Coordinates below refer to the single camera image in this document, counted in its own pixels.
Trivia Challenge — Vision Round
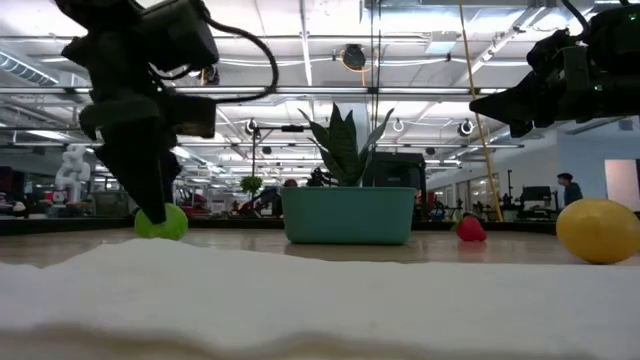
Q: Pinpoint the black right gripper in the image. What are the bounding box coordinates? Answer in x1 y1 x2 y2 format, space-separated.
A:
469 28 601 139

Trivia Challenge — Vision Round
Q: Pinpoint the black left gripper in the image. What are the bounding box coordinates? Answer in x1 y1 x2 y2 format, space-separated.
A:
54 0 217 225

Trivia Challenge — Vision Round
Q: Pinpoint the green lime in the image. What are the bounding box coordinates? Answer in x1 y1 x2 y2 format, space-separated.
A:
133 202 190 242

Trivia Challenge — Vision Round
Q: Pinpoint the red strawberry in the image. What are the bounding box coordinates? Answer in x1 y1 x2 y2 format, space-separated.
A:
452 212 488 243

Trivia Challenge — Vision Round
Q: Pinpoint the yellow lemon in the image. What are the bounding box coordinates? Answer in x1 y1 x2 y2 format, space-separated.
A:
555 198 640 266

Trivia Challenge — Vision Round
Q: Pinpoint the snake plant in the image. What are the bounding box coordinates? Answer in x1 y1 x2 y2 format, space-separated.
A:
298 102 396 189

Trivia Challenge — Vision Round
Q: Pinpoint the teal plastic tupperware container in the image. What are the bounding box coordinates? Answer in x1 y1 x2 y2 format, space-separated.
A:
280 186 418 246

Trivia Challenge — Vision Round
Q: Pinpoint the white robot figure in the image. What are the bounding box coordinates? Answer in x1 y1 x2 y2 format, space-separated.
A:
53 144 93 204

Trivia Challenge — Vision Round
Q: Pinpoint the person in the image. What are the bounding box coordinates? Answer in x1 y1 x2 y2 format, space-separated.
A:
556 172 584 208

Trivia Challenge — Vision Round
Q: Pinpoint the small green tree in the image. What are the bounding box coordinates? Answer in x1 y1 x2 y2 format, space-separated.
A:
239 175 264 200

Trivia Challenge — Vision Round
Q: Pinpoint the black perforated computer case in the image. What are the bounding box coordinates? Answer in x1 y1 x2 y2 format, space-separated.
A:
369 151 429 221

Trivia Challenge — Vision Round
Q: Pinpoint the white paper sheet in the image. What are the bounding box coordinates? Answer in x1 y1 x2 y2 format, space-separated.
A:
0 238 640 360

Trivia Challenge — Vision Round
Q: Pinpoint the yellow cable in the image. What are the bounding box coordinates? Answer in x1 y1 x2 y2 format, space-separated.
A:
457 0 505 223

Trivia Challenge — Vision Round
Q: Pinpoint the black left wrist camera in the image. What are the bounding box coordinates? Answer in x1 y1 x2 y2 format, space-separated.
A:
137 0 221 72

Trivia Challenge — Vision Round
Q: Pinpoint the black camera cable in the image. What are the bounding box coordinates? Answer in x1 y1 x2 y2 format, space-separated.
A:
199 13 280 105

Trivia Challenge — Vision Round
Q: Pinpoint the hanging black cable reel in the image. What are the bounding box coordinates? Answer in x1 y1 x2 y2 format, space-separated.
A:
340 43 368 73

